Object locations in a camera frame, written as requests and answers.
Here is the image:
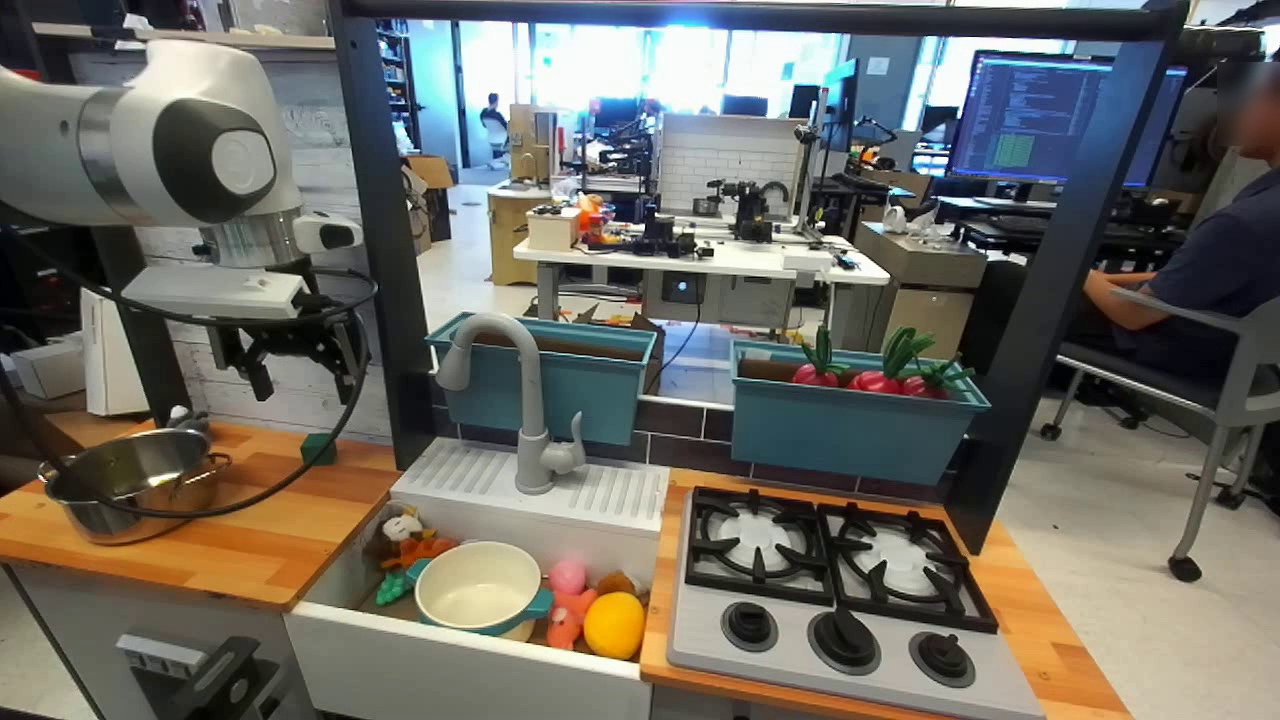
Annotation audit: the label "steel pot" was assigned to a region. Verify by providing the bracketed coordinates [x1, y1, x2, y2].
[35, 427, 227, 548]

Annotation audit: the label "computer monitor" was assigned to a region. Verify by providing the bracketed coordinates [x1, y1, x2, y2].
[945, 50, 1193, 198]

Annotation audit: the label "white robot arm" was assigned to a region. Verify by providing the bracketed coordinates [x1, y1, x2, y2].
[0, 41, 366, 403]

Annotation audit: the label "teal planter box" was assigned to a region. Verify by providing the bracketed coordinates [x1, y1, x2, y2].
[731, 340, 986, 486]
[443, 315, 658, 447]

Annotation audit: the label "red toy radishes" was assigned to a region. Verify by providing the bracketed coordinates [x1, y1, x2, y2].
[793, 330, 960, 401]

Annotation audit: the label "orange toy figure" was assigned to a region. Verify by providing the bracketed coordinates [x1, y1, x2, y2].
[545, 593, 594, 648]

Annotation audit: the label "yellow toy lemon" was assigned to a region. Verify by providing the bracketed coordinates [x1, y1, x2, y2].
[583, 593, 649, 662]

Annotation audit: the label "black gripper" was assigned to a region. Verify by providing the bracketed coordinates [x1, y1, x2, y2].
[208, 298, 366, 403]

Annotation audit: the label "black metal frame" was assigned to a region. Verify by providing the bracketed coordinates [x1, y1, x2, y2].
[328, 0, 1193, 554]

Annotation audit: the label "grey office chair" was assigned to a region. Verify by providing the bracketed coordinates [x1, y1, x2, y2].
[1040, 294, 1280, 585]

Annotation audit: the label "pink toy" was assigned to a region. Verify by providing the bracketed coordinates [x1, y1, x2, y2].
[547, 557, 588, 599]

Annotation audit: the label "grey cabinet handle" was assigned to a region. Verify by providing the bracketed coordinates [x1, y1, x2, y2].
[111, 627, 292, 720]

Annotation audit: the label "white background table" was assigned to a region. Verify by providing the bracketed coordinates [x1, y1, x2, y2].
[513, 237, 891, 350]

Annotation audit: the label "toy stove top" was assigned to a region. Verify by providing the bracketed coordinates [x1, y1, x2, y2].
[669, 489, 1040, 720]

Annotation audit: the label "left teal planter box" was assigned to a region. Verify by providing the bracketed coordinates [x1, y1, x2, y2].
[443, 315, 658, 447]

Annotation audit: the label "green cube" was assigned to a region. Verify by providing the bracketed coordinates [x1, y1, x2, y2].
[298, 433, 336, 466]

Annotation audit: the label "white toy sink basin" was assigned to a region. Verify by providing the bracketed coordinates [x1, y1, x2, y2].
[283, 442, 669, 720]

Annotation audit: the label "grey toy faucet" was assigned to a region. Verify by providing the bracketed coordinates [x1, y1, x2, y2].
[437, 314, 583, 497]

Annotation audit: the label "right teal planter box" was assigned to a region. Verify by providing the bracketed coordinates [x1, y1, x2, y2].
[731, 340, 986, 486]

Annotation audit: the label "seated person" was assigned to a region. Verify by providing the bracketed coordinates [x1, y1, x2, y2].
[1073, 55, 1280, 389]

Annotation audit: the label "white green-rimmed bowl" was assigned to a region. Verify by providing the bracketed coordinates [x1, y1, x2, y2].
[410, 540, 552, 641]

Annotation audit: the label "brown plush toy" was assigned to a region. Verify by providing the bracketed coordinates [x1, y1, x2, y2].
[366, 511, 447, 571]

